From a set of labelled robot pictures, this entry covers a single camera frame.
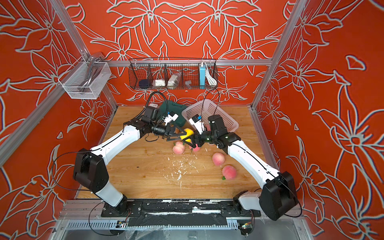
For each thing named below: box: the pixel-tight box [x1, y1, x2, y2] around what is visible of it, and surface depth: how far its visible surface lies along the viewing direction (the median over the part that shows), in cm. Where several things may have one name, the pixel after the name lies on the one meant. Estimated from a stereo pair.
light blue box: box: [199, 64, 206, 90], surface depth 90 cm
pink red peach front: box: [222, 165, 237, 180], surface depth 82 cm
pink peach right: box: [212, 152, 225, 166], surface depth 87 cm
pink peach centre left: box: [172, 141, 186, 155], surface depth 91 cm
